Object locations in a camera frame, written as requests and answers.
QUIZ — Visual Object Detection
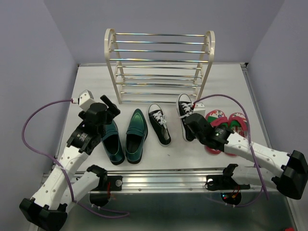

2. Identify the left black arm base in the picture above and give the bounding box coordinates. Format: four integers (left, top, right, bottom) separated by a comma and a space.
89, 175, 123, 206

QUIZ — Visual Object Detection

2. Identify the green loafer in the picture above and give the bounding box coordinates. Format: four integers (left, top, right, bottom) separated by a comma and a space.
125, 109, 148, 164
101, 120, 125, 165

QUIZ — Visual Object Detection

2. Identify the left green loafer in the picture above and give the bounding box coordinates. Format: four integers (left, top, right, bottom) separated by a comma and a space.
101, 120, 125, 165

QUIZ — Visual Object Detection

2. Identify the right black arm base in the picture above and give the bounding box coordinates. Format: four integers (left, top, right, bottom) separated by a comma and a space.
205, 175, 251, 207

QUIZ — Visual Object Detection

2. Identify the pink kids sandal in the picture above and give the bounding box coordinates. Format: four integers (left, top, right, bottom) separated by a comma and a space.
225, 112, 248, 157
205, 109, 228, 154

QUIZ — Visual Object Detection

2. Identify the black sneaker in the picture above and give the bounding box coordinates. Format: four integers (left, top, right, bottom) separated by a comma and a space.
148, 103, 171, 146
177, 94, 194, 142

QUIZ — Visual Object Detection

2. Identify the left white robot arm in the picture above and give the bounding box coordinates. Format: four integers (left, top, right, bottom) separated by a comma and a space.
19, 91, 120, 231

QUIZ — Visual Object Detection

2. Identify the purple cable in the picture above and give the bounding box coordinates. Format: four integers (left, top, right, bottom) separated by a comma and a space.
22, 98, 130, 218
192, 93, 270, 207

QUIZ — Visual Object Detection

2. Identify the right green loafer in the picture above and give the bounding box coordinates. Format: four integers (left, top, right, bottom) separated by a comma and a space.
125, 109, 148, 164

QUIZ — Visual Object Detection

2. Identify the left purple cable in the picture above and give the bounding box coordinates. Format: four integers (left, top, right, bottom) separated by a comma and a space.
22, 98, 130, 218

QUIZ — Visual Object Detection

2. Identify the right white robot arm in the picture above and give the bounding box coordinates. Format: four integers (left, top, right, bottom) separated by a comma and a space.
185, 114, 308, 200

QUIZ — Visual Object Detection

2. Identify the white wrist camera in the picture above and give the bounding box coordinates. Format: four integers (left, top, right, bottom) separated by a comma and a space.
72, 90, 96, 112
193, 102, 206, 117

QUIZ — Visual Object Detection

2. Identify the aluminium mounting rail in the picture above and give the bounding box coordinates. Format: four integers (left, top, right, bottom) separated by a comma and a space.
40, 168, 293, 193

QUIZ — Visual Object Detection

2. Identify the cream and chrome shoe shelf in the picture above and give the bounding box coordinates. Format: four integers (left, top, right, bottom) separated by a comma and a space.
104, 28, 216, 103

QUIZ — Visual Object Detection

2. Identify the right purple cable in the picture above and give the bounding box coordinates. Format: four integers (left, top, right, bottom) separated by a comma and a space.
192, 93, 270, 207

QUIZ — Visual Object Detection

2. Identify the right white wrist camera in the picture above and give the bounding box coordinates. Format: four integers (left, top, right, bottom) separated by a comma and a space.
193, 102, 206, 117

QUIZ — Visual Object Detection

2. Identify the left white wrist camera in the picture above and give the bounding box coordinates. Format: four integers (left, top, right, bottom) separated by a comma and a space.
72, 90, 96, 112

